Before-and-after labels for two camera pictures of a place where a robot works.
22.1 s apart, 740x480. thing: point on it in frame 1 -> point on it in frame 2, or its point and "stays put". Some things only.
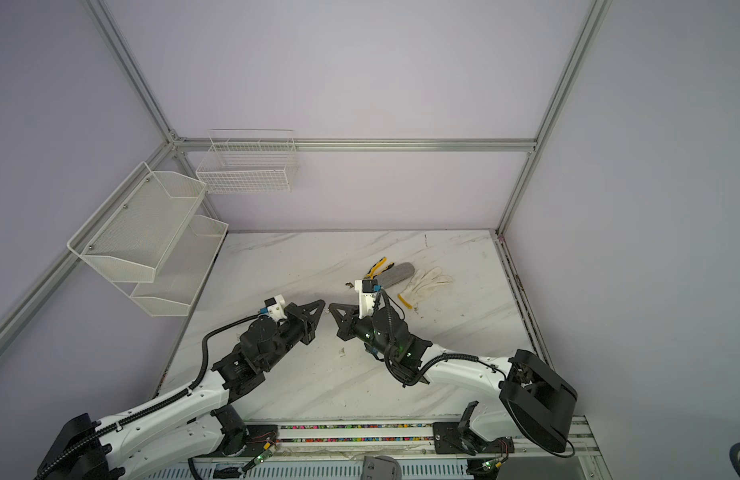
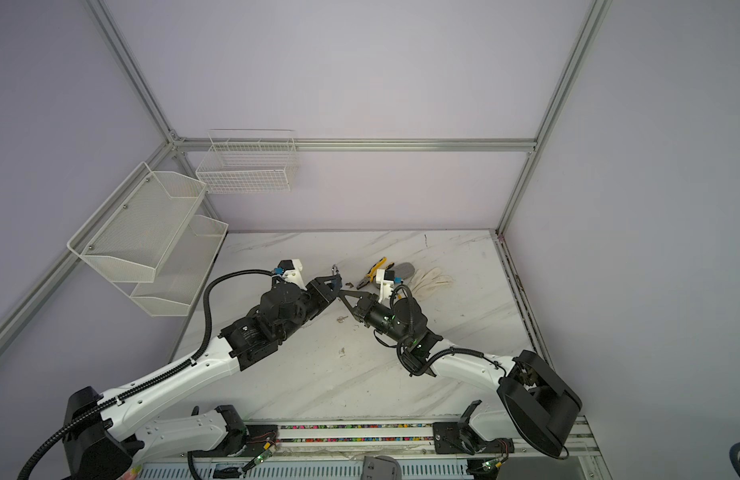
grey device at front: [380, 467] stays put
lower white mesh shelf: [182, 269] stays put
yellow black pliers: [378, 265] stays put
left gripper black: [300, 314] -> [321, 292]
